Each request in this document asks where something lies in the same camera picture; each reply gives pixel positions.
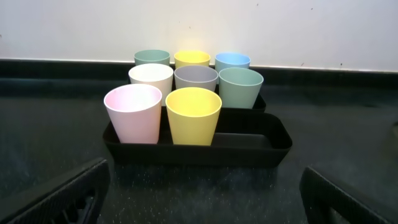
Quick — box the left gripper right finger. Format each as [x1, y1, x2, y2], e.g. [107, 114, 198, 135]
[299, 166, 392, 224]

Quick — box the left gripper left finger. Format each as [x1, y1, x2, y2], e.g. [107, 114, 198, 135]
[0, 157, 111, 224]

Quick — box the pink cup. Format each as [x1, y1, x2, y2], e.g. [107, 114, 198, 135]
[103, 83, 163, 145]

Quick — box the yellow cup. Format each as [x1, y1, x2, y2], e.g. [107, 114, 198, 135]
[165, 86, 223, 146]
[174, 50, 211, 70]

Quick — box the green cup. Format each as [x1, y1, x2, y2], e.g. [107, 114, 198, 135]
[134, 49, 171, 67]
[218, 67, 264, 110]

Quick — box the white cup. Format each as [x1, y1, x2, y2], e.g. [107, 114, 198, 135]
[128, 63, 174, 106]

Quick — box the blue cup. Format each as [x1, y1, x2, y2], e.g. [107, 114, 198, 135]
[214, 52, 251, 74]

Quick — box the grey cup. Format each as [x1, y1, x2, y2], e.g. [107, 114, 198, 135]
[174, 65, 220, 93]

